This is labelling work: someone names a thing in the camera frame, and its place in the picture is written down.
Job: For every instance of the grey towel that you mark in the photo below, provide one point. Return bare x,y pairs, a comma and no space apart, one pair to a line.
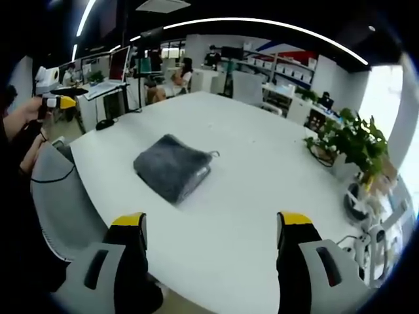
170,167

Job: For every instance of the person's left hand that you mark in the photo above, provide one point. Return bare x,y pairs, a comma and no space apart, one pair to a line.
23,116

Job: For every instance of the black computer mouse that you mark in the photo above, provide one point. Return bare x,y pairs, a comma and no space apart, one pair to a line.
104,124

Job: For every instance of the computer monitor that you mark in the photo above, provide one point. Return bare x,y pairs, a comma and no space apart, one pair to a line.
118,63

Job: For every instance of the spare white grippers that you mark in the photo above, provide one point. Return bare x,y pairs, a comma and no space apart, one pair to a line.
373,248

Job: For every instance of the grey office chair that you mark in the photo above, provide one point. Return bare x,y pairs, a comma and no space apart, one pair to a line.
62,209

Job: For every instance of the white round headset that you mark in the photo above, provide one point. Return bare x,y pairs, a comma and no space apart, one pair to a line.
355,202

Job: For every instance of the person's dark clothing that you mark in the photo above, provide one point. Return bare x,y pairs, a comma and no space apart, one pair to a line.
19,229

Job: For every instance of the green potted plant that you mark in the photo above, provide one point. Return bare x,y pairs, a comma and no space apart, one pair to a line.
353,140

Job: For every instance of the small green plant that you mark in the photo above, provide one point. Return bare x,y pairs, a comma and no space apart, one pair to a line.
307,94

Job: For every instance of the white mesh chair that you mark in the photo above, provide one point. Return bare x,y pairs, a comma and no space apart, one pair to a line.
247,86

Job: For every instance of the shelf with white boxes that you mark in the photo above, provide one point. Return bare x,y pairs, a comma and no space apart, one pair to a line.
281,67

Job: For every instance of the curved ceiling light strip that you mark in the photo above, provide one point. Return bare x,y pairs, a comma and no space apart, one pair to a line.
262,23

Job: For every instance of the black camera tripod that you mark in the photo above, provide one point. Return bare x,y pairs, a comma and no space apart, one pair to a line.
144,65

